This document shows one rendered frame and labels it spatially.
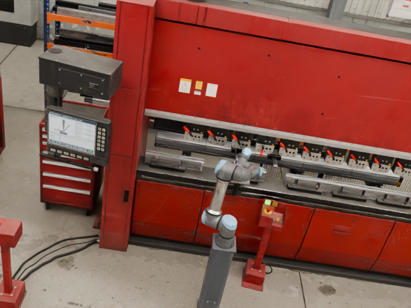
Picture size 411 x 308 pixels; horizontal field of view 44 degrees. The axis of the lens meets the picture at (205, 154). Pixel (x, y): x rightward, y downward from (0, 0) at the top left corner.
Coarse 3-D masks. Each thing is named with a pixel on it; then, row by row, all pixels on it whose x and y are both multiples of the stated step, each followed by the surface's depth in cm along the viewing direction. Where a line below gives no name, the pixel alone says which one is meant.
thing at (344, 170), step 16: (160, 144) 456; (176, 144) 454; (192, 144) 454; (208, 144) 455; (256, 160) 460; (272, 160) 459; (288, 160) 458; (304, 160) 460; (320, 160) 465; (352, 176) 465; (368, 176) 463; (384, 176) 463; (400, 176) 465
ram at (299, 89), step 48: (192, 48) 376; (240, 48) 374; (288, 48) 372; (192, 96) 397; (240, 96) 395; (288, 96) 393; (336, 96) 392; (384, 96) 390; (336, 144) 415; (384, 144) 413
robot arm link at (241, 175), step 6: (240, 168) 354; (246, 168) 363; (252, 168) 375; (258, 168) 388; (234, 174) 353; (240, 174) 353; (246, 174) 355; (252, 174) 367; (258, 174) 390; (234, 180) 356; (240, 180) 355; (246, 180) 358
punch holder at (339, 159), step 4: (328, 148) 419; (332, 148) 417; (336, 148) 417; (340, 148) 417; (332, 152) 419; (336, 152) 419; (340, 152) 419; (344, 152) 419; (324, 156) 429; (328, 156) 421; (336, 156) 422; (340, 156) 421; (344, 156) 421; (324, 160) 428; (328, 160) 423; (332, 160) 423; (336, 160) 424; (340, 160) 425; (336, 164) 425; (340, 164) 425
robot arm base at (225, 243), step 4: (216, 236) 380; (220, 236) 374; (216, 240) 378; (220, 240) 375; (224, 240) 373; (228, 240) 373; (232, 240) 376; (216, 244) 378; (220, 244) 375; (224, 244) 374; (228, 244) 375; (232, 244) 378; (224, 248) 375; (228, 248) 376
